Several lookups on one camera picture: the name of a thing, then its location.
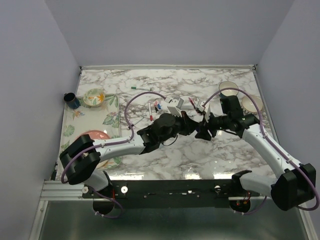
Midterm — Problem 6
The floral ceramic bowl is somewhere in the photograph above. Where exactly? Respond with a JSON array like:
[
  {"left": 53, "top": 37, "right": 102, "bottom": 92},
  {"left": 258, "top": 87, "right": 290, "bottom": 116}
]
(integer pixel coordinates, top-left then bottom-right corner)
[{"left": 83, "top": 88, "right": 105, "bottom": 108}]

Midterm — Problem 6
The aluminium frame rail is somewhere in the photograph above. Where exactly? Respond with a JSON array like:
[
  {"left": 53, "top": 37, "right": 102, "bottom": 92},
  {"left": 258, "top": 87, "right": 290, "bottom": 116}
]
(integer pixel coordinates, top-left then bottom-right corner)
[{"left": 40, "top": 180, "right": 84, "bottom": 201}]

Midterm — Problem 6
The pink ceramic plate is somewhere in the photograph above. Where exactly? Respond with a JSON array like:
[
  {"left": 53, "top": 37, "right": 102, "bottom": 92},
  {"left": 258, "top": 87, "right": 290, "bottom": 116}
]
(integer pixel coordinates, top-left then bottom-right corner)
[{"left": 75, "top": 130, "right": 111, "bottom": 140}]

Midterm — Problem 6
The floral plastic tray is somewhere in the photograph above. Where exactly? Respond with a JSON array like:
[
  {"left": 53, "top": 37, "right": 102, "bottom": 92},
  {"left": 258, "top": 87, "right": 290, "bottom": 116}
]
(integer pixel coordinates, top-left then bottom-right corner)
[{"left": 59, "top": 94, "right": 121, "bottom": 153}]

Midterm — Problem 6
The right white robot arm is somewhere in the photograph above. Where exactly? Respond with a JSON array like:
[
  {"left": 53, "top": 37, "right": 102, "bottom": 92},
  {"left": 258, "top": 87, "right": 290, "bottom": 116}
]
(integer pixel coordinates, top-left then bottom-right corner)
[{"left": 195, "top": 95, "right": 319, "bottom": 211}]

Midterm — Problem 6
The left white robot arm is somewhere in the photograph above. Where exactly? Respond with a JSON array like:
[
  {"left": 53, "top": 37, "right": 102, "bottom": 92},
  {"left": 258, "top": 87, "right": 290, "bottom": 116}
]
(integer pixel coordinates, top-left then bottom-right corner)
[{"left": 59, "top": 111, "right": 199, "bottom": 198}]

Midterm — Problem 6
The red pen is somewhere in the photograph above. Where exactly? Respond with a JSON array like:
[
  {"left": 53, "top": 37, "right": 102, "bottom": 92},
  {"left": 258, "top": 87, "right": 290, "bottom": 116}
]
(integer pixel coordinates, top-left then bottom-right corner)
[{"left": 188, "top": 97, "right": 197, "bottom": 111}]

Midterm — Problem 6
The dark blue metal cup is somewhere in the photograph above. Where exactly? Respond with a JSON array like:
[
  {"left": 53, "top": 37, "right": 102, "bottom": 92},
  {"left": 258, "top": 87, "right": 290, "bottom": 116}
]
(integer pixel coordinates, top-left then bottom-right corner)
[{"left": 63, "top": 92, "right": 80, "bottom": 110}]

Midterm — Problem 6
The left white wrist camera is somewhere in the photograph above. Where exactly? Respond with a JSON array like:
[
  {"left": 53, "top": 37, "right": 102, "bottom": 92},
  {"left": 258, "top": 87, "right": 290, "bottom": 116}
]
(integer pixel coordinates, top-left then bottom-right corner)
[{"left": 164, "top": 97, "right": 184, "bottom": 118}]

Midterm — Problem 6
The orange capped highlighter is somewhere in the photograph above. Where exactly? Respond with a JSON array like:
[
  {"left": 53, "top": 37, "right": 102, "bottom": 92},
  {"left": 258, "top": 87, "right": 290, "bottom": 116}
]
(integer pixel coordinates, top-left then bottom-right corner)
[{"left": 180, "top": 105, "right": 195, "bottom": 111}]

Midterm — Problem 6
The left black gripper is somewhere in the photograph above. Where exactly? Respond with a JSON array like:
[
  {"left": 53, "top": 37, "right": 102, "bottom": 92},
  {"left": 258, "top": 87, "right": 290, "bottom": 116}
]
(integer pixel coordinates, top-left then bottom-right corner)
[{"left": 159, "top": 110, "right": 199, "bottom": 144}]

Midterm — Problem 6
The white ceramic bowl blue rim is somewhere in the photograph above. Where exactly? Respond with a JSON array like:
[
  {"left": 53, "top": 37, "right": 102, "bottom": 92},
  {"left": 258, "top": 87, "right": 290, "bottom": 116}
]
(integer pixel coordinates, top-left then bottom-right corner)
[{"left": 218, "top": 81, "right": 239, "bottom": 98}]

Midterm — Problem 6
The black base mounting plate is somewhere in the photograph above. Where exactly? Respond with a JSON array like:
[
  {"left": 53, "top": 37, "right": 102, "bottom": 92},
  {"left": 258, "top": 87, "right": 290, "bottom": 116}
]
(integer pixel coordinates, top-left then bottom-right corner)
[{"left": 82, "top": 178, "right": 261, "bottom": 210}]

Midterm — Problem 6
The green capped marker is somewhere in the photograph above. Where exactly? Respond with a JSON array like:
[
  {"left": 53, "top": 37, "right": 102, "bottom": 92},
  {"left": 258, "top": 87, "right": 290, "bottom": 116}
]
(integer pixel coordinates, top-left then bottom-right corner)
[{"left": 131, "top": 86, "right": 152, "bottom": 92}]

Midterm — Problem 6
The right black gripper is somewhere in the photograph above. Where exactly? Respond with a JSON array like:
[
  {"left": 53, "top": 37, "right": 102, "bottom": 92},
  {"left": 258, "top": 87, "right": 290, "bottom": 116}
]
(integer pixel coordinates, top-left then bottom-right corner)
[{"left": 194, "top": 110, "right": 231, "bottom": 141}]

